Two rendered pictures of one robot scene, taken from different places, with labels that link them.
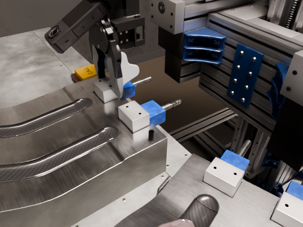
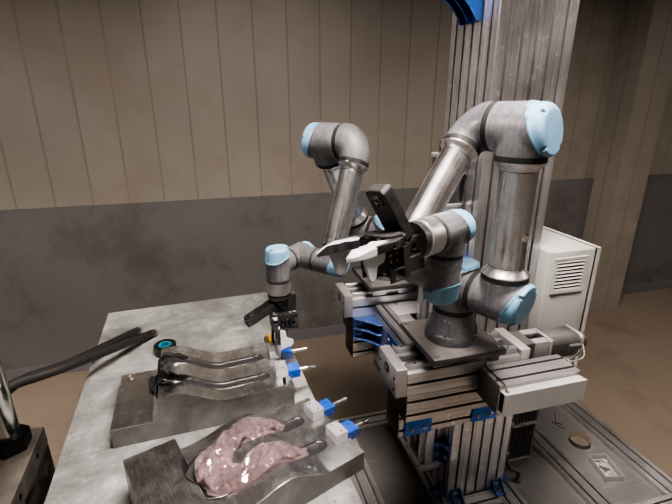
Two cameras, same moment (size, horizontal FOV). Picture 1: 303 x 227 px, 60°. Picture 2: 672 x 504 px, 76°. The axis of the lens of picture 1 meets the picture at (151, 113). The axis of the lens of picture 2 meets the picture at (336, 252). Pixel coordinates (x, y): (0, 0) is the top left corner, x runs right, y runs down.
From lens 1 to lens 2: 0.95 m
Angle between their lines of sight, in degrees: 24
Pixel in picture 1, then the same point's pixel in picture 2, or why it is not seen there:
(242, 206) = (315, 425)
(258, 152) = (424, 439)
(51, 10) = not seen: hidden behind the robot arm
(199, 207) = (294, 422)
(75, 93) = (256, 350)
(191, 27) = (360, 313)
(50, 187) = (224, 395)
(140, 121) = (281, 371)
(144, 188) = not seen: hidden behind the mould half
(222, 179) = (309, 409)
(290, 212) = (330, 428)
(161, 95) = not seen: hidden behind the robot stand
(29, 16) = (259, 269)
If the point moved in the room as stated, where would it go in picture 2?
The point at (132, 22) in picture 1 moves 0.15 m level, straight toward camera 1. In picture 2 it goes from (289, 315) to (273, 339)
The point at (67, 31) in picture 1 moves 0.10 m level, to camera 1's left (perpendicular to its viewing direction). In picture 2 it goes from (253, 317) to (225, 313)
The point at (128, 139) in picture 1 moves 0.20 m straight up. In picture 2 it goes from (272, 381) to (268, 321)
